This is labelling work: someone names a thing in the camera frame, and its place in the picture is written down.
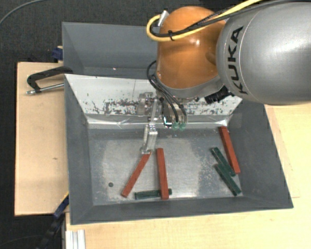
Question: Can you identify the dark green flat block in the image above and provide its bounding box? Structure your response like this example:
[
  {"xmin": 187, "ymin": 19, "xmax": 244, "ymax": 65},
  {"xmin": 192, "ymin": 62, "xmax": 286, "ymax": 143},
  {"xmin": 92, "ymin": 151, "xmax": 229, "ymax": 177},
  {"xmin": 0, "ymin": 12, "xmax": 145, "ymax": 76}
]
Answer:
[
  {"xmin": 214, "ymin": 164, "xmax": 243, "ymax": 197},
  {"xmin": 210, "ymin": 147, "xmax": 236, "ymax": 177},
  {"xmin": 134, "ymin": 188, "xmax": 173, "ymax": 200}
]

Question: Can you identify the black cylinder on white bracket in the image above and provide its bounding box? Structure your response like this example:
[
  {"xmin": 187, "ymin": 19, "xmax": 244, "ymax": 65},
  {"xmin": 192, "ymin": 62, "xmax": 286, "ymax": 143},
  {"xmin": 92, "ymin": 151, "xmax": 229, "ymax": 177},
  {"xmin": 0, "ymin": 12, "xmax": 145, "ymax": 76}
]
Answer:
[{"xmin": 204, "ymin": 86, "xmax": 235, "ymax": 105}]

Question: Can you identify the grey metal bin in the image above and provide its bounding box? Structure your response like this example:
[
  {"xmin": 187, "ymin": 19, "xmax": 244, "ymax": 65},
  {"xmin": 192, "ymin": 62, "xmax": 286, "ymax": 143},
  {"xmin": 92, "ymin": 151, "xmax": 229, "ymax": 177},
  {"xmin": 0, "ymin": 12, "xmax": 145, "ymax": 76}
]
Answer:
[{"xmin": 61, "ymin": 21, "xmax": 294, "ymax": 225}]

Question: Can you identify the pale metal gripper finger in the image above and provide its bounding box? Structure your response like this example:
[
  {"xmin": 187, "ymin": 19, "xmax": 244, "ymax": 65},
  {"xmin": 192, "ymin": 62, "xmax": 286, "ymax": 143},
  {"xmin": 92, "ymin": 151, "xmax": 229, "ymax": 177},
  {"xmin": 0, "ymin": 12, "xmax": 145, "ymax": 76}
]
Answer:
[
  {"xmin": 140, "ymin": 124, "xmax": 150, "ymax": 155},
  {"xmin": 146, "ymin": 123, "xmax": 159, "ymax": 155}
]

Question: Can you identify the red-brown flat block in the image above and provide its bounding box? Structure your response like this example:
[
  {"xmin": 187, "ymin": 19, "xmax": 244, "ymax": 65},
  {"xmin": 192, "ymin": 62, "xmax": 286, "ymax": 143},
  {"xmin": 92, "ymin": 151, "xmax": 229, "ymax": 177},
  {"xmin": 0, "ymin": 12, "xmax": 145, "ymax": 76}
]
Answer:
[
  {"xmin": 218, "ymin": 126, "xmax": 242, "ymax": 175},
  {"xmin": 121, "ymin": 151, "xmax": 152, "ymax": 198},
  {"xmin": 155, "ymin": 147, "xmax": 170, "ymax": 201}
]

